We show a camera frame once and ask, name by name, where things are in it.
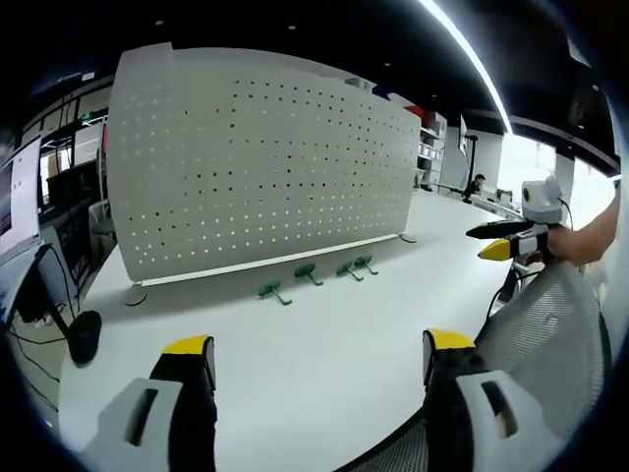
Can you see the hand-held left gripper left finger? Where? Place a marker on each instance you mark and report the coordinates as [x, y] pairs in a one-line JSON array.
[[147, 408]]

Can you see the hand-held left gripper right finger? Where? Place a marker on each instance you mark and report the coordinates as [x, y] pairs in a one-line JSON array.
[[472, 408]]

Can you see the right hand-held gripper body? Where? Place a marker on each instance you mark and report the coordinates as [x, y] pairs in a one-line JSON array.
[[540, 201]]

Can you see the green hook assembly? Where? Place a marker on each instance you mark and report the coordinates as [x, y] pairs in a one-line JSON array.
[[348, 269], [364, 262], [307, 272], [273, 290]]

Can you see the white perforated mounting plate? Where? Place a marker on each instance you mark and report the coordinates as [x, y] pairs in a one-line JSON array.
[[255, 167]]

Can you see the white mesh office chair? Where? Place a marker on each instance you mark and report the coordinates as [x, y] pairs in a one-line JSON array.
[[545, 324]]

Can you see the white storage shelf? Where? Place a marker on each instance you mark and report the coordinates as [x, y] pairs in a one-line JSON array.
[[431, 147]]

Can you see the black monitor stand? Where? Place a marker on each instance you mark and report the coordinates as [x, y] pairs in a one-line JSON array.
[[49, 290]]

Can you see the ceiling light strip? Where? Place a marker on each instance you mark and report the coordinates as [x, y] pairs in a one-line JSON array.
[[472, 64]]

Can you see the computer monitor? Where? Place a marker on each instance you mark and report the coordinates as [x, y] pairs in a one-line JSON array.
[[17, 196]]

